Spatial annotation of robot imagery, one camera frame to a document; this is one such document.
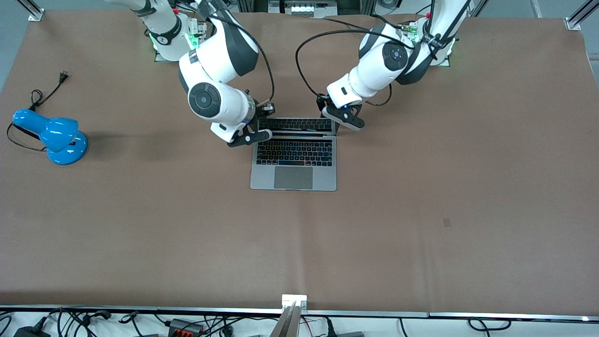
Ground silver laptop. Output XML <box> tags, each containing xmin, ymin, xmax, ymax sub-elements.
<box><xmin>250</xmin><ymin>117</ymin><xmax>337</xmax><ymax>192</ymax></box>

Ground white power strip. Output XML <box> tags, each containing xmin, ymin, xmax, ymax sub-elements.
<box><xmin>268</xmin><ymin>0</ymin><xmax>338</xmax><ymax>18</ymax></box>

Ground brown table cover sheet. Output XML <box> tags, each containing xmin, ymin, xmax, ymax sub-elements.
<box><xmin>0</xmin><ymin>10</ymin><xmax>599</xmax><ymax>315</ymax></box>

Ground blue desk lamp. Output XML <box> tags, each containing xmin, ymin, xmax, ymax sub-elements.
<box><xmin>13</xmin><ymin>109</ymin><xmax>88</xmax><ymax>165</ymax></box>

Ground aluminium profile bar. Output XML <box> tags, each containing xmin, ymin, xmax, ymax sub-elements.
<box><xmin>269</xmin><ymin>302</ymin><xmax>302</xmax><ymax>337</ymax></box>

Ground grey connector with orange levers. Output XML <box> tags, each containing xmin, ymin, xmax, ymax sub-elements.
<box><xmin>168</xmin><ymin>318</ymin><xmax>204</xmax><ymax>337</ymax></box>

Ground black power adapter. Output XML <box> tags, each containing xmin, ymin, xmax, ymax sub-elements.
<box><xmin>13</xmin><ymin>317</ymin><xmax>50</xmax><ymax>337</ymax></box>

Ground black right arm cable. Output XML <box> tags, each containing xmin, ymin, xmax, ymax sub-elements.
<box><xmin>201</xmin><ymin>12</ymin><xmax>278</xmax><ymax>117</ymax></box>

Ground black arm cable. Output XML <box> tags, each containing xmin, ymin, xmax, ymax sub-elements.
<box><xmin>201</xmin><ymin>12</ymin><xmax>278</xmax><ymax>117</ymax></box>
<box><xmin>295</xmin><ymin>26</ymin><xmax>419</xmax><ymax>108</ymax></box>

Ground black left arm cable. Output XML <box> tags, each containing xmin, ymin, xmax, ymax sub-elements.
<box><xmin>295</xmin><ymin>26</ymin><xmax>419</xmax><ymax>108</ymax></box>

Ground long black table cable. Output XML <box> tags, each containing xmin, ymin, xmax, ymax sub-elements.
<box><xmin>324</xmin><ymin>17</ymin><xmax>405</xmax><ymax>31</ymax></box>

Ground short black table cable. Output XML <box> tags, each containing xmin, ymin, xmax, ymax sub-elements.
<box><xmin>372</xmin><ymin>14</ymin><xmax>404</xmax><ymax>29</ymax></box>

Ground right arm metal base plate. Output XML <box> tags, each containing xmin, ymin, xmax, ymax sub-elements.
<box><xmin>154</xmin><ymin>21</ymin><xmax>207</xmax><ymax>63</ymax></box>

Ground white metal bracket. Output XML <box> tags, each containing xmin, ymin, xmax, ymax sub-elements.
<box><xmin>282</xmin><ymin>294</ymin><xmax>308</xmax><ymax>313</ymax></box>

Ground black tangled cable bundle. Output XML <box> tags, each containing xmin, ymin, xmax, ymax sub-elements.
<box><xmin>49</xmin><ymin>308</ymin><xmax>141</xmax><ymax>337</ymax></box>

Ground black looped cable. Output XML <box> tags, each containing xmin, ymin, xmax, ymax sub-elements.
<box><xmin>468</xmin><ymin>317</ymin><xmax>511</xmax><ymax>334</ymax></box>

